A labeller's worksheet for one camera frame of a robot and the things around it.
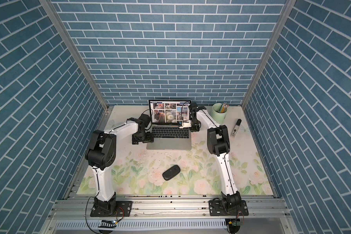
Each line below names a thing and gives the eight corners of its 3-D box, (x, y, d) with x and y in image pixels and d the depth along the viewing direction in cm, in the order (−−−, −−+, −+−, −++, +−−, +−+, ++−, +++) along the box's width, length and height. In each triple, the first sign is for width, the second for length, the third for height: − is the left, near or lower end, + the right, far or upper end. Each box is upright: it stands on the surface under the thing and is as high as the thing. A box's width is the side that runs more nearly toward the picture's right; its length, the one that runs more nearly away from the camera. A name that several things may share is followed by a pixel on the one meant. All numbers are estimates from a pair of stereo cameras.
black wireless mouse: (164, 181, 85) (164, 180, 83) (161, 175, 87) (160, 173, 85) (181, 170, 89) (181, 169, 87) (177, 164, 91) (177, 163, 89)
